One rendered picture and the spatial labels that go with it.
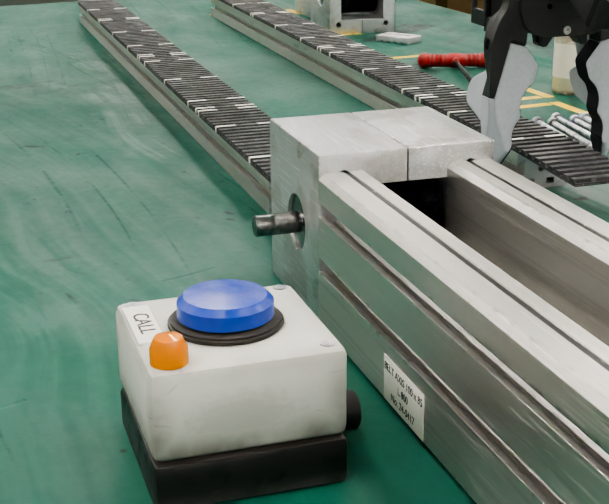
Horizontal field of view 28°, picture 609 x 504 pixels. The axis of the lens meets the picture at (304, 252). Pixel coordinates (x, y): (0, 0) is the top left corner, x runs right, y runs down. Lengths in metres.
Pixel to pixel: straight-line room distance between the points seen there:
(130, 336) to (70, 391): 0.10
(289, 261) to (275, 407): 0.23
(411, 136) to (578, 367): 0.28
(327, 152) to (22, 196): 0.34
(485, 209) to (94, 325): 0.22
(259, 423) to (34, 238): 0.37
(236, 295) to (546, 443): 0.14
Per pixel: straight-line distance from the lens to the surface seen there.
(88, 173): 0.96
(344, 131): 0.67
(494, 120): 0.86
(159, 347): 0.46
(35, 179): 0.95
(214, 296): 0.49
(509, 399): 0.44
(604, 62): 0.89
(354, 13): 1.66
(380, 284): 0.55
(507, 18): 0.85
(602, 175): 0.84
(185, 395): 0.46
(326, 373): 0.47
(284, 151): 0.68
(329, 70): 1.30
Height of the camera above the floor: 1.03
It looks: 19 degrees down
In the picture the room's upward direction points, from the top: 1 degrees counter-clockwise
